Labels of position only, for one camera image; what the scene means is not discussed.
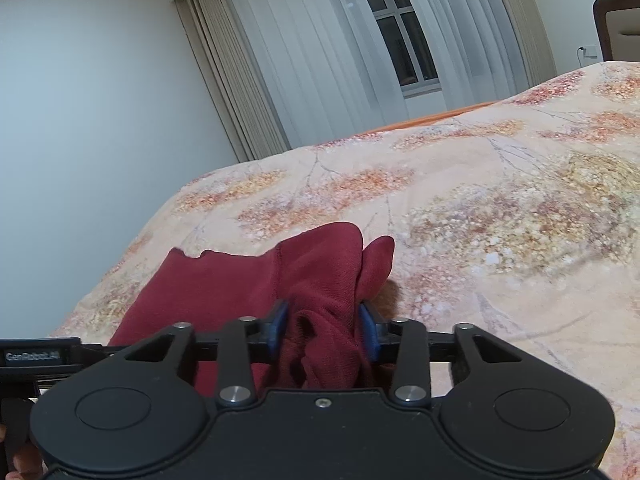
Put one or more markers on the white sheer curtain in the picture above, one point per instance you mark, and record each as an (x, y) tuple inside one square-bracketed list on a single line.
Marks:
[(310, 50), (465, 30)]

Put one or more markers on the white wall socket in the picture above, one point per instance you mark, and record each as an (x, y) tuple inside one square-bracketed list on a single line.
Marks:
[(591, 52)]

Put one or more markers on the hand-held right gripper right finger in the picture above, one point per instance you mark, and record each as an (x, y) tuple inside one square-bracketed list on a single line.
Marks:
[(367, 334)]

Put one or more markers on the brown padded headboard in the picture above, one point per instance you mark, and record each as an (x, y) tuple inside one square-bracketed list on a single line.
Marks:
[(620, 30)]

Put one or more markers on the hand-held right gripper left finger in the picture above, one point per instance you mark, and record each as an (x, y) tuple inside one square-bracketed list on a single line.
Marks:
[(278, 329)]

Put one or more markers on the orange bed sheet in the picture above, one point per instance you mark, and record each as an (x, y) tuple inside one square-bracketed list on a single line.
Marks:
[(430, 119)]

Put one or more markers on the beige drape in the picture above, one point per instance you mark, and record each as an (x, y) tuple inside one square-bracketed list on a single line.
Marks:
[(235, 70), (530, 20)]

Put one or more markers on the window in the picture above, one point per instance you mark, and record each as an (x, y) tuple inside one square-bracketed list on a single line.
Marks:
[(400, 30)]

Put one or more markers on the floral blanket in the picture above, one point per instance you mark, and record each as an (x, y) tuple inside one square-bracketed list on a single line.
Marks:
[(500, 220)]

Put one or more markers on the person's left hand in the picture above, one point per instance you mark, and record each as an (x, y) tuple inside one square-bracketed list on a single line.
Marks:
[(27, 460)]

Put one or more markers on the dark red garment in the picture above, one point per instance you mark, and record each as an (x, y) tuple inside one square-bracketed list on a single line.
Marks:
[(320, 285)]

